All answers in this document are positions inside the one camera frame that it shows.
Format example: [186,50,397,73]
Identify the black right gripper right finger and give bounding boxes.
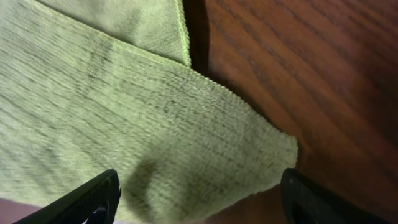
[280,168,388,224]

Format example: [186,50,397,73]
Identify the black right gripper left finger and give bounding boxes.
[14,169,121,224]

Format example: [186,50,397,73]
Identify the light green microfiber cloth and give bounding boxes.
[1,0,298,223]

